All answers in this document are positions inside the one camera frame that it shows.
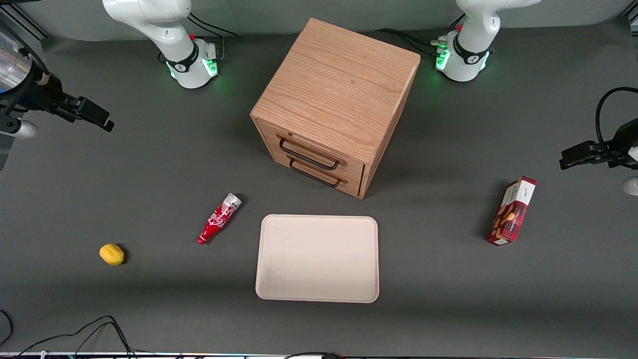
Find aluminium frame bar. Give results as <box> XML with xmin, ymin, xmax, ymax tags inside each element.
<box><xmin>0</xmin><ymin>6</ymin><xmax>51</xmax><ymax>41</ymax></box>

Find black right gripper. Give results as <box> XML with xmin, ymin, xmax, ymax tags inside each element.
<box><xmin>15</xmin><ymin>61</ymin><xmax>115</xmax><ymax>133</ymax></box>

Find black floor cable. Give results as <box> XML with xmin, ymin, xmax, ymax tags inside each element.
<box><xmin>0</xmin><ymin>309</ymin><xmax>145</xmax><ymax>359</ymax></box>

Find black base cable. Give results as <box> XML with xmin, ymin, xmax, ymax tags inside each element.
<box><xmin>374</xmin><ymin>15</ymin><xmax>467</xmax><ymax>58</ymax></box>
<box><xmin>187</xmin><ymin>12</ymin><xmax>240</xmax><ymax>62</ymax></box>

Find black right base cable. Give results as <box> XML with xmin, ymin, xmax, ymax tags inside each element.
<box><xmin>187</xmin><ymin>12</ymin><xmax>240</xmax><ymax>62</ymax></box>

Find yellow lemon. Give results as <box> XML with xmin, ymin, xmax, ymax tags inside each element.
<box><xmin>99</xmin><ymin>243</ymin><xmax>125</xmax><ymax>266</ymax></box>

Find wooden drawer with long handle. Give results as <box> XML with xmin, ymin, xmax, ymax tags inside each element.
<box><xmin>256</xmin><ymin>120</ymin><xmax>367</xmax><ymax>181</ymax></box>

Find red cookie box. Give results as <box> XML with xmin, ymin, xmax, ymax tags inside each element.
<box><xmin>486</xmin><ymin>176</ymin><xmax>538</xmax><ymax>246</ymax></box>

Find black left base cable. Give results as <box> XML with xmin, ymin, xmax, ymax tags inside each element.
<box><xmin>374</xmin><ymin>15</ymin><xmax>467</xmax><ymax>58</ymax></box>

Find beige plastic tray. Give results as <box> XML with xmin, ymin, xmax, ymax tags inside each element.
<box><xmin>255</xmin><ymin>214</ymin><xmax>380</xmax><ymax>304</ymax></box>

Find wooden drawer cabinet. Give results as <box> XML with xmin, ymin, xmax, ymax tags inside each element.
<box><xmin>250</xmin><ymin>18</ymin><xmax>421</xmax><ymax>200</ymax></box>

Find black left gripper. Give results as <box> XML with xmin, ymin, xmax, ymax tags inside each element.
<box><xmin>559</xmin><ymin>118</ymin><xmax>638</xmax><ymax>171</ymax></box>

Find red coke bottle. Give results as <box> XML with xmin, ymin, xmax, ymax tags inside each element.
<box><xmin>196</xmin><ymin>192</ymin><xmax>243</xmax><ymax>246</ymax></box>

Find wooden drawer with short handle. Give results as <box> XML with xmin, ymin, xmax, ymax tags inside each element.
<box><xmin>269</xmin><ymin>156</ymin><xmax>365</xmax><ymax>197</ymax></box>

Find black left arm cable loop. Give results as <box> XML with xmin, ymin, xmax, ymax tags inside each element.
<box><xmin>595</xmin><ymin>87</ymin><xmax>638</xmax><ymax>156</ymax></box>

